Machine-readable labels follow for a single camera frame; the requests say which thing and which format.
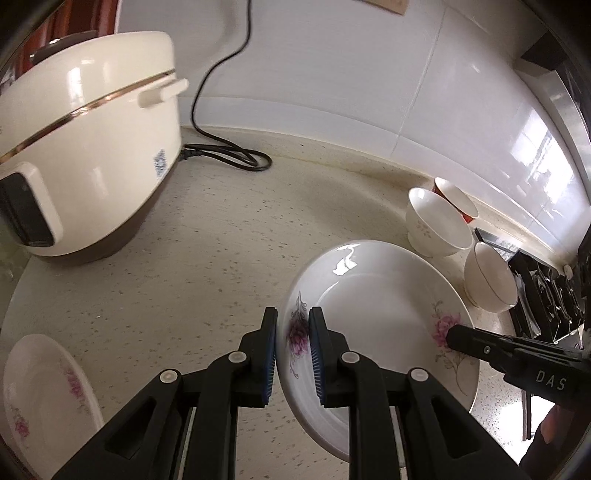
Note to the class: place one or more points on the white bowl with gold rim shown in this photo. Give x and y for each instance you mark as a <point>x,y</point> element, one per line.
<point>485,281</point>

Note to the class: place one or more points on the large white floral plate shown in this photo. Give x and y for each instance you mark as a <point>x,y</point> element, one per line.
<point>378,300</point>

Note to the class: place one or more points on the small white floral plate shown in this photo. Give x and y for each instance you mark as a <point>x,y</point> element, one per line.
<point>46,401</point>

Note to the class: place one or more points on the black gas stove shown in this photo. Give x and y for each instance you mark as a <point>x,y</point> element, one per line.
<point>545,295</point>

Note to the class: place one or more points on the red bowl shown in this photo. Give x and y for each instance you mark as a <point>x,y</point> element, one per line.
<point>455,194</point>

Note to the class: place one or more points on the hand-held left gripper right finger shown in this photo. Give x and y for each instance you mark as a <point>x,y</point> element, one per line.
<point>316,364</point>

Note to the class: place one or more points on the white bowl with pink flowers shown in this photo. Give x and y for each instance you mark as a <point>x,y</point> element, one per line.
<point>429,230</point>

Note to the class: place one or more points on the person's right hand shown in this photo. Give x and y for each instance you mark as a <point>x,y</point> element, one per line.
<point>551,427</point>

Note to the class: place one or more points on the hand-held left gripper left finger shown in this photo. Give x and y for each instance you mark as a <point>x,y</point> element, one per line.
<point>271,369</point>

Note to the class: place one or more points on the cream rice cooker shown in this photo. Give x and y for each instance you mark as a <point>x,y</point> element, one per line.
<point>92,138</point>

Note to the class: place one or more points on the steel range hood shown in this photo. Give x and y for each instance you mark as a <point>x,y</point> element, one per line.
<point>558,87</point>

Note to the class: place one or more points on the gold wall outlet panel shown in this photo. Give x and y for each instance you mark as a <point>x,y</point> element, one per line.
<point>390,5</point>

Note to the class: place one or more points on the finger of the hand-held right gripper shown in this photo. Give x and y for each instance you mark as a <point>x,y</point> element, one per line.
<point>480,346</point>

